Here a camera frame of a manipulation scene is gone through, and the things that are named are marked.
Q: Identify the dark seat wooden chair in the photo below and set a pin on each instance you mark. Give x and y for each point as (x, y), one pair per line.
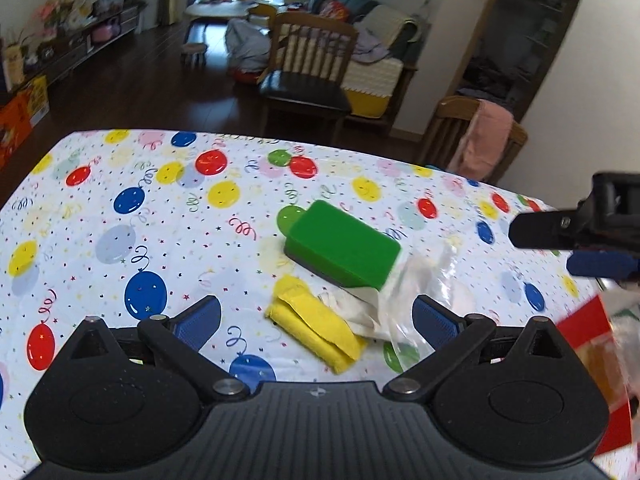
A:
(308, 60)

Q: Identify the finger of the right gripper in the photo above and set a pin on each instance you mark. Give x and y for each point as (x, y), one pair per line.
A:
(553, 229)
(611, 265)

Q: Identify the red cardboard box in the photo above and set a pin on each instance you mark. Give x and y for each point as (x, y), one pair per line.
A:
(590, 333)

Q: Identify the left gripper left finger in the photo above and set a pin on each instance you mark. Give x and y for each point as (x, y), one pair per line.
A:
(129, 395)

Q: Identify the clear bottle orange contents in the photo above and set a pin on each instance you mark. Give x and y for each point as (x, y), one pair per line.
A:
(612, 356)

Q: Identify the sofa with cream cover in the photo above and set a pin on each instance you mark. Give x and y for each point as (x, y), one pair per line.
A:
(383, 62)

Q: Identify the yellow folded cloth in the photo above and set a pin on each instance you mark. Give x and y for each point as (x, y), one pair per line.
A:
(296, 310)

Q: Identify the wooden chair near table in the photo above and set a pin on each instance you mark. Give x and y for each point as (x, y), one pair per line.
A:
(451, 118)

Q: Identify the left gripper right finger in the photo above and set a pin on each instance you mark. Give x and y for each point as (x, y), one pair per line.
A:
(503, 394)

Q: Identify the clear plastic bag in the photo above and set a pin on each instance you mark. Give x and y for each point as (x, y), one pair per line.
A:
(386, 314)

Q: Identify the pink towel on chair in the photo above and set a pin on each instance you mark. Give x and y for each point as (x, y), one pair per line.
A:
(483, 142)

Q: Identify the red orange box on floor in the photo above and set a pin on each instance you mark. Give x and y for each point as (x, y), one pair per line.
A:
(21, 114)

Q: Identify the dark tv cabinet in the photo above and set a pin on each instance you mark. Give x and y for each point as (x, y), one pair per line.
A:
(59, 57)

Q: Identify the small wooden stool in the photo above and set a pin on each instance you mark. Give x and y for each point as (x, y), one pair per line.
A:
(193, 53)

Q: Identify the balloon pattern tablecloth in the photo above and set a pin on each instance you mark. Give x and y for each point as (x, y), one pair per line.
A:
(124, 223)

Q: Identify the round wooden table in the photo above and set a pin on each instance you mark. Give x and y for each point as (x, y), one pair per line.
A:
(217, 12)

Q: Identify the green sponge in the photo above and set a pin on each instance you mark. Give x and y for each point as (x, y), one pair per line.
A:
(341, 248)

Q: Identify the white cloth bundle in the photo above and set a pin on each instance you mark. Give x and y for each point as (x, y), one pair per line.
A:
(248, 48)

